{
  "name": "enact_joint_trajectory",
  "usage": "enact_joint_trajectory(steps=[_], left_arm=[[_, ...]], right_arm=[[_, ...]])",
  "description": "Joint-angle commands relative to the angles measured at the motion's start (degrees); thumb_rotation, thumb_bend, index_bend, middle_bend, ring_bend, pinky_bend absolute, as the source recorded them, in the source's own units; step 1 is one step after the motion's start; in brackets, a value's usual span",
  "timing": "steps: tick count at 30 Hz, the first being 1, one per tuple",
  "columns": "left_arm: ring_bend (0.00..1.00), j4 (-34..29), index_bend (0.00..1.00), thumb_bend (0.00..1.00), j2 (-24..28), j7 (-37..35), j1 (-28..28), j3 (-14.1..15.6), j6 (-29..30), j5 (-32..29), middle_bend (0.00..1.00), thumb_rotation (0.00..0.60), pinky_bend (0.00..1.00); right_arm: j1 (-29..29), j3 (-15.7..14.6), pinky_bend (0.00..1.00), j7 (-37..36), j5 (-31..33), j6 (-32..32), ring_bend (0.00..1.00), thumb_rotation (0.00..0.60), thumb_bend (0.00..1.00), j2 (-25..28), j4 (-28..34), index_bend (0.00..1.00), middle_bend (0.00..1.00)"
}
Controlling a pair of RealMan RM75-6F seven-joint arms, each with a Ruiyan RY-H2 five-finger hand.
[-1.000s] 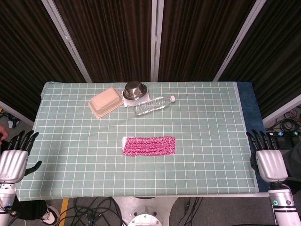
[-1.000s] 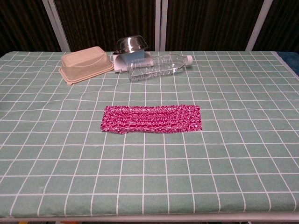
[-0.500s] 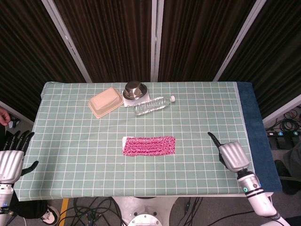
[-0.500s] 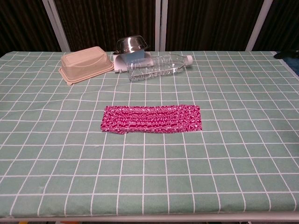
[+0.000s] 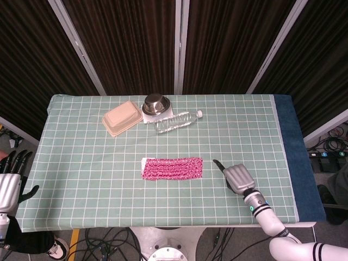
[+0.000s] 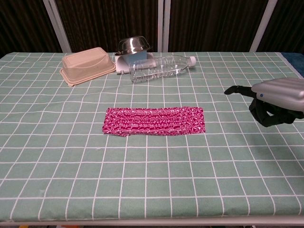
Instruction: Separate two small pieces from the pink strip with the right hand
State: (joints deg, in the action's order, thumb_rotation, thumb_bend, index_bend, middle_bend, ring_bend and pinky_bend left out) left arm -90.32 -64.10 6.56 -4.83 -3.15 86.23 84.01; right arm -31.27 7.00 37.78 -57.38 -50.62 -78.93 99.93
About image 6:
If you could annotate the clear plastic water bottle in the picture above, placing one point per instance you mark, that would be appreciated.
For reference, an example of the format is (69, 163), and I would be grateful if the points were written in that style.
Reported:
(156, 69)

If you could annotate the white kitchen scale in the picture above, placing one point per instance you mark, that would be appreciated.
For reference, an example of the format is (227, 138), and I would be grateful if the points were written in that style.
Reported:
(136, 59)

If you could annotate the dark brown corrugated panel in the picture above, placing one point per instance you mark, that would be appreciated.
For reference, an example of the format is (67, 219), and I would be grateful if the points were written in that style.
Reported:
(109, 21)
(23, 23)
(287, 23)
(213, 23)

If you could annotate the dark blue table cover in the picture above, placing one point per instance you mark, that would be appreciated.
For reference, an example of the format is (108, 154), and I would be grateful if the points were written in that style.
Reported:
(295, 63)

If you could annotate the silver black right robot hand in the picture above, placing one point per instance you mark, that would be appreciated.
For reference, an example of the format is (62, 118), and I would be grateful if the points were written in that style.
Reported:
(278, 92)

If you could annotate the beige plastic lunch container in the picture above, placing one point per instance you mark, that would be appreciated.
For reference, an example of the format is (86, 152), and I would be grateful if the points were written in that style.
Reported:
(85, 64)

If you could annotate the stainless steel bowl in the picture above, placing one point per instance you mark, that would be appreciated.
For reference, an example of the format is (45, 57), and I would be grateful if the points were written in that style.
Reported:
(134, 45)

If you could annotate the green checked tablecloth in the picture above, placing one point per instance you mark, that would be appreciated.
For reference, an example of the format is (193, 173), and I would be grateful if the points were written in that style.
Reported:
(71, 166)

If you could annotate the grey metal frame post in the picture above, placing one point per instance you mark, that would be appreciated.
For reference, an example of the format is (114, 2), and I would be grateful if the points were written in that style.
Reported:
(57, 25)
(262, 25)
(164, 25)

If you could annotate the long red knitted cloth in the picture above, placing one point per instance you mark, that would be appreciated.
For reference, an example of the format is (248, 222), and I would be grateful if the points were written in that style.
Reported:
(147, 121)

